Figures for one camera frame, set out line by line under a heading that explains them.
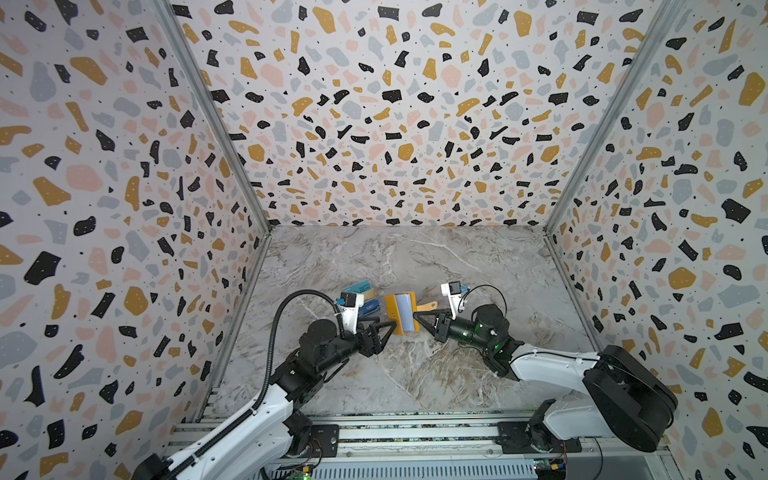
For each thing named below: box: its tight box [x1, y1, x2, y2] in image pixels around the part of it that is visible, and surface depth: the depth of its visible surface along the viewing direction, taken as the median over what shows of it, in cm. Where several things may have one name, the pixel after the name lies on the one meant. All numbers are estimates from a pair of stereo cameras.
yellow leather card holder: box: [384, 291, 438, 336], surface depth 75 cm
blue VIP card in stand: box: [358, 298, 381, 317], surface depth 97 cm
